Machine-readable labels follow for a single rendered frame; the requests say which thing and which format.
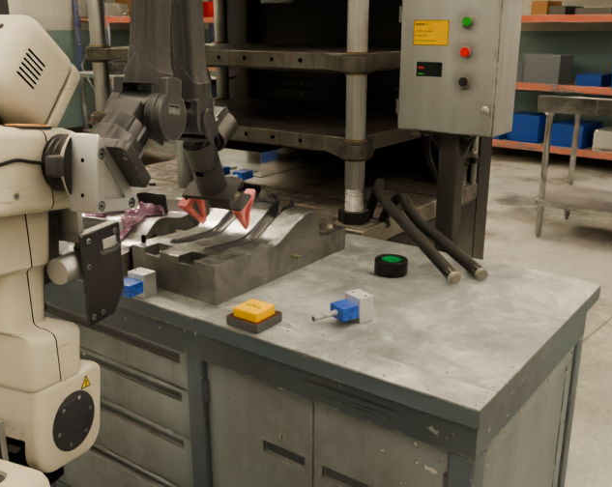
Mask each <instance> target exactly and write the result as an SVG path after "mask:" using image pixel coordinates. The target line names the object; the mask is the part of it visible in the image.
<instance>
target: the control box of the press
mask: <svg viewBox="0 0 612 487"><path fill-rule="evenodd" d="M522 7H523V0H403V3H402V7H399V22H402V28H401V53H400V78H399V99H396V105H395V113H398V128H399V129H409V130H419V131H420V133H424V135H426V139H425V155H426V160H427V163H428V165H429V168H430V170H431V172H432V173H433V175H434V177H435V180H436V182H437V201H436V218H435V228H436V229H437V230H438V231H439V232H441V233H442V234H443V235H444V236H446V237H447V238H448V239H449V240H450V241H452V242H453V243H454V244H456V245H457V246H458V245H459V231H460V217H461V202H462V188H463V173H464V159H465V152H466V150H467V149H468V148H469V146H470V145H471V144H472V143H473V141H474V140H475V139H476V137H477V136H481V137H491V138H492V137H495V136H498V135H501V134H505V133H508V132H511V130H512V119H513V108H514V97H515V85H516V74H517V63H518V51H519V41H520V29H521V17H522ZM432 136H433V138H434V140H435V142H436V144H437V146H438V147H439V149H440V150H439V167H438V170H437V168H436V166H435V164H434V162H433V159H432V155H431V139H432Z"/></svg>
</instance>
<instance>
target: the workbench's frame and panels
mask: <svg viewBox="0 0 612 487"><path fill-rule="evenodd" d="M600 287H601V286H600ZM600 287H599V288H598V289H597V290H596V291H595V292H594V293H593V294H592V295H591V296H590V297H589V298H588V299H587V300H586V301H585V302H584V303H583V305H582V306H581V307H580V308H579V309H578V310H577V311H576V312H575V313H574V314H573V315H572V316H571V317H570V318H569V319H568V320H567V321H566V322H565V323H564V324H563V325H562V327H561V328H560V329H559V330H558V331H557V332H556V333H555V334H554V335H553V336H552V337H551V338H550V339H549V340H548V341H547V342H546V343H545V344H544V345H543V346H542V347H541V348H540V349H539V351H538V352H537V353H536V354H535V355H534V356H533V357H532V358H531V359H530V360H529V361H528V362H527V363H526V364H525V365H524V366H523V367H522V368H521V369H520V370H519V371H518V372H517V374H516V375H515V376H514V377H513V378H512V379H511V380H510V381H509V382H508V383H507V384H506V385H505V386H504V387H503V388H502V389H501V390H500V391H499V392H498V393H497V394H496V396H495V397H494V398H493V399H492V400H491V401H490V402H489V403H488V404H487V405H486V406H485V407H484V408H483V409H482V410H481V411H480V412H476V411H473V410H470V409H467V408H464V407H461V406H457V405H454V404H452V403H449V402H446V401H443V400H440V399H437V398H434V397H431V396H428V395H425V394H422V393H419V392H416V391H414V390H411V389H408V388H405V387H400V386H397V385H394V384H391V383H388V382H385V381H382V380H378V379H375V378H372V377H369V376H366V375H364V374H361V373H358V372H355V371H352V370H349V369H346V368H343V367H340V366H337V365H334V364H331V363H328V362H326V361H323V360H320V359H317V358H312V357H309V356H306V355H303V354H299V353H296V352H293V351H290V350H287V349H284V348H281V347H279V346H276V345H273V344H270V343H267V342H264V341H261V340H258V339H255V338H252V337H249V336H246V335H243V334H240V333H238V332H235V331H232V330H229V329H224V328H220V327H217V326H214V325H211V324H208V323H205V322H202V321H199V320H196V319H193V318H191V317H188V316H185V315H182V314H179V313H176V312H173V311H170V310H167V309H164V308H161V307H158V306H155V305H152V304H150V303H147V302H144V301H138V300H135V299H132V298H127V297H123V296H121V297H120V299H119V302H118V305H117V308H116V311H115V313H114V314H112V315H110V316H108V317H107V318H105V319H103V320H102V321H100V322H98V323H96V324H95V325H93V326H92V327H90V328H89V327H87V316H86V306H85V297H84V287H83V282H82V281H79V280H76V279H73V280H71V281H69V282H67V283H65V284H62V285H58V284H56V283H54V282H53V281H52V282H50V283H47V284H45V285H44V316H45V317H49V318H54V319H59V320H64V321H68V322H73V323H75V324H76V325H77V326H78V327H79V330H80V358H81V359H86V360H90V361H93V362H95V363H97V364H98V365H99V367H100V370H101V406H100V429H99V433H98V436H97V438H96V440H95V441H94V443H93V445H92V446H91V447H90V448H89V449H88V450H87V451H86V452H84V453H83V454H81V455H80V456H78V457H76V458H75V459H73V460H71V462H69V463H68V464H66V465H64V474H63V475H62V476H61V477H60V478H59V479H58V480H56V481H55V482H54V483H53V484H52V485H50V487H565V481H566V473H567V465H568V451H569V443H570V435H571V428H572V421H573V413H574V405H575V397H576V390H577V382H578V374H579V366H580V360H581V352H582V344H583V336H584V331H585V324H586V316H587V311H588V310H589V309H590V308H591V307H592V306H593V305H594V304H595V303H596V302H597V301H598V299H599V294H600Z"/></svg>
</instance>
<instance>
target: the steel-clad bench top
mask: <svg viewBox="0 0 612 487"><path fill-rule="evenodd" d="M439 252H440V253H441V254H442V255H443V256H444V257H445V259H446V260H447V261H448V262H449V263H450V264H451V265H452V266H453V267H454V268H455V269H456V270H457V272H458V273H459V274H460V275H461V279H460V281H459V282H458V283H456V284H450V282H449V281H448V280H447V279H446V278H445V277H444V276H443V275H442V274H441V272H440V271H439V270H438V269H437V268H436V267H435V266H434V265H433V263H432V262H431V261H430V260H429V259H428V258H427V257H426V256H425V254H424V253H423V252H422V251H421V250H420V249H419V248H418V247H417V246H412V245H408V244H403V243H394V242H389V241H384V240H379V239H374V238H370V237H365V236H360V235H355V234H349V233H345V248H344V249H342V250H341V251H338V252H336V253H334V254H332V255H329V256H327V257H325V258H323V259H320V260H318V261H316V262H314V263H311V264H309V265H307V266H305V267H302V268H300V269H298V270H296V271H293V272H291V273H288V274H286V275H284V276H282V277H279V278H277V279H275V280H273V281H270V282H268V283H266V284H264V285H261V286H259V287H257V288H255V289H252V290H250V291H248V292H246V293H243V294H242V295H240V296H238V297H235V298H233V299H231V300H229V301H225V302H223V303H221V304H218V305H212V304H209V303H207V302H203V301H198V300H195V299H191V298H188V297H185V296H182V295H178V294H175V293H172V292H169V291H165V290H162V289H160V288H157V293H156V294H155V295H153V296H151V297H149V298H147V299H143V298H141V297H137V296H134V297H132V299H135V300H138V301H144V302H147V303H150V304H152V305H155V306H158V307H161V308H164V309H167V310H170V311H173V312H176V313H179V314H182V315H185V316H188V317H191V318H193V319H196V320H199V321H202V322H205V323H208V324H211V325H214V326H217V327H220V328H224V329H229V330H232V331H235V332H238V333H240V334H243V335H246V336H249V337H252V338H255V339H258V340H261V341H264V342H267V343H270V344H273V345H276V346H279V347H281V348H284V349H287V350H290V351H293V352H296V353H299V354H303V355H306V356H309V357H312V358H317V359H320V360H323V361H326V362H328V363H331V364H334V365H337V366H340V367H343V368H346V369H349V370H352V371H355V372H358V373H361V374H364V375H366V376H369V377H372V378H375V379H378V380H382V381H385V382H388V383H391V384H394V385H397V386H400V387H405V388H408V389H411V390H414V391H416V392H419V393H422V394H425V395H428V396H431V397H434V398H437V399H440V400H443V401H446V402H449V403H452V404H454V405H457V406H461V407H464V408H467V409H470V410H473V411H476V412H480V411H481V410H482V409H483V408H484V407H485V406H486V405H487V404H488V403H489V402H490V401H491V400H492V399H493V398H494V397H495V396H496V394H497V393H498V392H499V391H500V390H501V389H502V388H503V387H504V386H505V385H506V384H507V383H508V382H509V381H510V380H511V379H512V378H513V377H514V376H515V375H516V374H517V372H518V371H519V370H520V369H521V368H522V367H523V366H524V365H525V364H526V363H527V362H528V361H529V360H530V359H531V358H532V357H533V356H534V355H535V354H536V353H537V352H538V351H539V349H540V348H541V347H542V346H543V345H544V344H545V343H546V342H547V341H548V340H549V339H550V338H551V337H552V336H553V335H554V334H555V333H556V332H557V331H558V330H559V329H560V328H561V327H562V325H563V324H564V323H565V322H566V321H567V320H568V319H569V318H570V317H571V316H572V315H573V314H574V313H575V312H576V311H577V310H578V309H579V308H580V307H581V306H582V305H583V303H584V302H585V301H586V300H587V299H588V298H589V297H590V296H591V295H592V294H593V293H594V292H595V291H596V290H597V289H598V288H599V287H600V286H601V283H596V282H592V281H587V280H582V279H577V278H572V277H567V276H562V275H557V274H553V273H548V272H539V271H534V270H529V269H524V268H519V267H515V266H510V265H505V264H500V263H495V262H490V261H485V260H481V259H476V258H473V259H474V260H475V261H476V262H477V263H479V264H480V265H481V266H482V267H484V268H485V269H486V270H487V272H488V275H487V277H486V279H484V280H478V279H476V278H475V277H474V276H473V275H471V274H470V273H469V272H468V271H467V270H465V269H464V268H463V267H462V266H461V265H460V264H458V263H457V262H456V261H455V260H454V259H453V258H451V256H450V255H449V254H448V253H447V252H442V251H439ZM382 254H397V255H402V256H404V257H406V258H407V259H408V273H407V274H406V275H405V276H403V277H399V278H386V277H382V276H379V275H377V274H375V273H374V258H375V257H376V256H378V255H382ZM356 289H361V290H363V291H365V292H367V293H369V294H370V295H372V296H374V306H373V321H370V322H367V323H363V324H360V325H359V324H357V323H356V322H354V321H352V320H349V321H346V322H341V321H339V320H338V319H336V318H334V317H330V318H327V319H323V320H319V321H316V322H313V321H312V319H311V317H312V316H313V315H317V314H321V313H324V312H328V311H330V306H331V302H335V301H341V300H345V292H348V291H352V290H356ZM251 299H255V300H258V301H263V302H266V303H270V304H273V305H274V306H275V310H277V311H280V312H282V322H280V323H278V324H276V325H274V326H272V327H270V328H268V329H265V330H264V331H262V332H260V333H258V334H255V333H252V332H249V331H246V330H243V329H238V328H234V327H231V326H228V325H227V324H226V316H227V315H228V314H230V313H232V312H234V309H233V308H234V307H235V306H237V305H239V304H242V303H244V302H246V301H249V300H251Z"/></svg>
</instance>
